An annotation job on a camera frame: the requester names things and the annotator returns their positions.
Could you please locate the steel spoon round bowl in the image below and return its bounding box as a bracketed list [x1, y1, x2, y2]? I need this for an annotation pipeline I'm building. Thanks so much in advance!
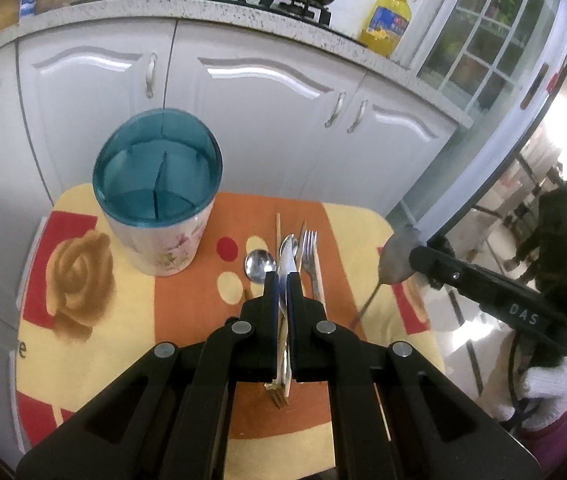
[244, 249, 277, 285]

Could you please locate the steel fork wooden handle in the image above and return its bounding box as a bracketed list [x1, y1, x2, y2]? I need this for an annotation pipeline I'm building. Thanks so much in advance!
[302, 230, 326, 306]

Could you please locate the steel spoon oval bowl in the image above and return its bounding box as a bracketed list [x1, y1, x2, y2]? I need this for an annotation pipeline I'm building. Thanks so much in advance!
[278, 234, 299, 282]

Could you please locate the light wooden chopstick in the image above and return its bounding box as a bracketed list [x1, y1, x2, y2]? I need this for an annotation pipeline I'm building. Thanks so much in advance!
[274, 212, 289, 408]

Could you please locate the white ceramic spoon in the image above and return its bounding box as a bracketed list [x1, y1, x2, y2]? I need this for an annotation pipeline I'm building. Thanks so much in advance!
[349, 226, 430, 330]

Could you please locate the white gloved hand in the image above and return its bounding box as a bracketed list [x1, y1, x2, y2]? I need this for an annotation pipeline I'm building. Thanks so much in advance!
[477, 358, 567, 431]

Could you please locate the orange yellow patterned mat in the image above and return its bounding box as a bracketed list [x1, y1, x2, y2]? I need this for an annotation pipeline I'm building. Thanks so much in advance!
[11, 182, 447, 480]

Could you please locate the teal floral utensil holder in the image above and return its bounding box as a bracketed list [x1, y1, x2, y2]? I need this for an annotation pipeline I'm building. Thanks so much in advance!
[93, 108, 224, 276]

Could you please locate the glass pane door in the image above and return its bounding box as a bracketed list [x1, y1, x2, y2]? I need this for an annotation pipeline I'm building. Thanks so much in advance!
[387, 0, 567, 236]

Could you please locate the yellow cooking oil bottle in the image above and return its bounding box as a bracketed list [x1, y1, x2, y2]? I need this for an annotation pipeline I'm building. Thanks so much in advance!
[358, 0, 411, 58]

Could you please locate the speckled stone countertop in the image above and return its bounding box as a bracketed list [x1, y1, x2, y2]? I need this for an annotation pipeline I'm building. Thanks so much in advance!
[0, 0, 474, 128]

